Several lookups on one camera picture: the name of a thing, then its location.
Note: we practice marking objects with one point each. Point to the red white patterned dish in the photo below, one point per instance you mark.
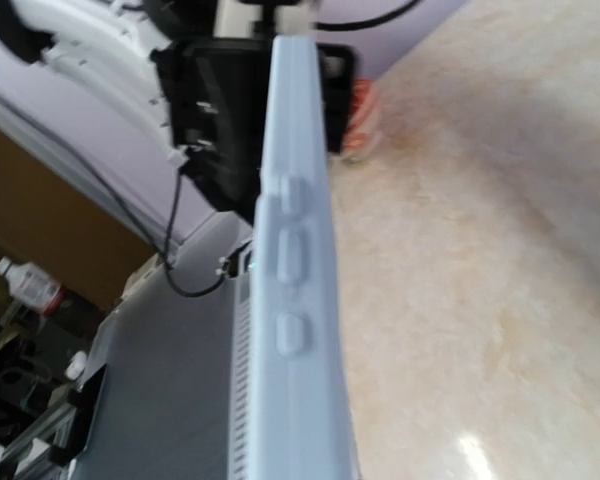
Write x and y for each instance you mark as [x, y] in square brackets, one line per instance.
[363, 132]

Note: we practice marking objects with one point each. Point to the white plastic bottle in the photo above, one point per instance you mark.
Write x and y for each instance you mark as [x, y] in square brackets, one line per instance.
[32, 286]

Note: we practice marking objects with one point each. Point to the light blue phone case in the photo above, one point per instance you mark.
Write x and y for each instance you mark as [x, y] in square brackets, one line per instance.
[299, 423]

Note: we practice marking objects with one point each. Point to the brown cardboard panel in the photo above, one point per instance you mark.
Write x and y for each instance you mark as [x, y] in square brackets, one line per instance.
[45, 220]

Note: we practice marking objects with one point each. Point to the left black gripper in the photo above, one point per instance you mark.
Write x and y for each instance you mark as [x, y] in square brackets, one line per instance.
[257, 119]

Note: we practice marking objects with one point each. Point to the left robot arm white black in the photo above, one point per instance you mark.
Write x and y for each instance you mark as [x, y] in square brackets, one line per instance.
[106, 46]

